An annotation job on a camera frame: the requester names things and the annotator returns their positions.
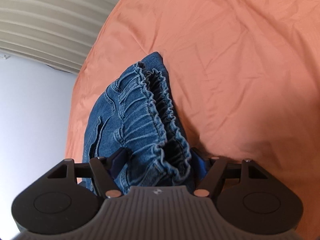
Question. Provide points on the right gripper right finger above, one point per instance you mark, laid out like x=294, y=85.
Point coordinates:
x=225, y=178

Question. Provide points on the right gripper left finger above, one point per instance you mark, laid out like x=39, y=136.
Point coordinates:
x=102, y=171

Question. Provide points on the blue denim pants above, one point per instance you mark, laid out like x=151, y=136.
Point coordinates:
x=136, y=112

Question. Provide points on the beige pleated curtain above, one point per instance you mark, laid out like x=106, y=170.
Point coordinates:
x=58, y=33

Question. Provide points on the orange bed sheet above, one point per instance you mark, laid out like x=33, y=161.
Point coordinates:
x=244, y=75

